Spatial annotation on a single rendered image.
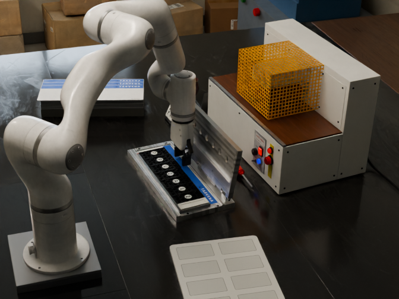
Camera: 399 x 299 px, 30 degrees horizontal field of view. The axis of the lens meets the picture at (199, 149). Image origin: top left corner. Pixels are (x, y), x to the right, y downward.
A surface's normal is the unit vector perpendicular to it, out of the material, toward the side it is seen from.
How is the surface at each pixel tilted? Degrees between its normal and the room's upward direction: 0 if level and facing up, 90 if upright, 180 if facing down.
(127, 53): 107
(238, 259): 0
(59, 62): 0
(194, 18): 86
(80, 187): 0
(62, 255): 90
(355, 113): 90
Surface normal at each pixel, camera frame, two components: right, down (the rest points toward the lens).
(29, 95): 0.02, -0.86
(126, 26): -0.36, -0.44
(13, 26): 0.25, 0.51
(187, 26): 0.47, 0.42
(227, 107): -0.91, 0.20
